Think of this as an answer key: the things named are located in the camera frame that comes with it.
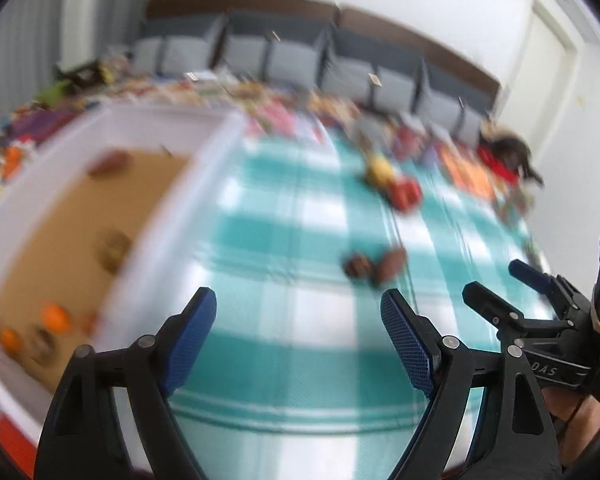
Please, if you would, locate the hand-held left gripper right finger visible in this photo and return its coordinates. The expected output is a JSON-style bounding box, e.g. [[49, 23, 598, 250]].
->
[[380, 288, 563, 480]]

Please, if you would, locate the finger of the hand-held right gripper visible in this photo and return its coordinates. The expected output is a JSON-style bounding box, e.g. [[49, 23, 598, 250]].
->
[[461, 281, 525, 327], [508, 259, 565, 320]]

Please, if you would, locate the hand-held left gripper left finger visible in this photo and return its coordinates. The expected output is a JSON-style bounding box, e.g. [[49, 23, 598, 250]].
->
[[32, 286, 217, 480]]

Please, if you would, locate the purple sweet potato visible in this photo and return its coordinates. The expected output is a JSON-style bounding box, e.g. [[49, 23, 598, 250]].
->
[[87, 152, 133, 178], [372, 248, 408, 288]]

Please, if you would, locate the dark mangosteen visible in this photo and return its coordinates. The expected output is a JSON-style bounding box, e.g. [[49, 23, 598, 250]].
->
[[343, 254, 373, 280], [30, 330, 58, 361]]

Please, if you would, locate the round green-brown fruit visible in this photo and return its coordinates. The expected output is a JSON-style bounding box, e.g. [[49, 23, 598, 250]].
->
[[97, 232, 131, 273]]

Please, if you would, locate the white box with cardboard bottom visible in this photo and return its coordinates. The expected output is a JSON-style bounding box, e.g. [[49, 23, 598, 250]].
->
[[0, 105, 246, 441]]

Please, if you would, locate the person's right forearm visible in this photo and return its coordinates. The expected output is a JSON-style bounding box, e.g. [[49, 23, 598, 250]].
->
[[550, 392, 600, 466]]

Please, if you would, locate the red cloth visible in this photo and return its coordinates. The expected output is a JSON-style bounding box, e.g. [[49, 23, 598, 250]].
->
[[490, 162, 523, 186]]

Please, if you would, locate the orange book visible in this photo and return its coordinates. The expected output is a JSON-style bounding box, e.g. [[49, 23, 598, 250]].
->
[[440, 152, 496, 201]]

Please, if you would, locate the black bag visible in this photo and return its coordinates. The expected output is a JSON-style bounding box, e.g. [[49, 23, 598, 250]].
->
[[480, 122, 546, 188]]

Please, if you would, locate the red apple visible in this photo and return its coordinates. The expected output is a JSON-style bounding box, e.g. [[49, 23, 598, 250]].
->
[[387, 177, 423, 211]]

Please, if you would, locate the teal checked blanket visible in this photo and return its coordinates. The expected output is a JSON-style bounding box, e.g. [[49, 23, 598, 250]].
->
[[115, 130, 556, 436]]

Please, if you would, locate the yellow pear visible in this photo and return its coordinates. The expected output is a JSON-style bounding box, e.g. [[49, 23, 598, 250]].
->
[[362, 155, 398, 186]]

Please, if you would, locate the white door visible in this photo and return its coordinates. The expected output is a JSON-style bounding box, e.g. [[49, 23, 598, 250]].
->
[[500, 0, 581, 126]]

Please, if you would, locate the pink patterned pouch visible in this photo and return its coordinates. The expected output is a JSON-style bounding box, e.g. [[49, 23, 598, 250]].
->
[[247, 102, 301, 136]]

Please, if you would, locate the floral patterned bedsheet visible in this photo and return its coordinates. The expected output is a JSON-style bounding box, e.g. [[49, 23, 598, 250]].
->
[[0, 67, 361, 201]]

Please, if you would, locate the grey curtain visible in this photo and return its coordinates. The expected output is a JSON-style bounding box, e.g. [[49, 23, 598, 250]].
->
[[0, 0, 151, 126]]

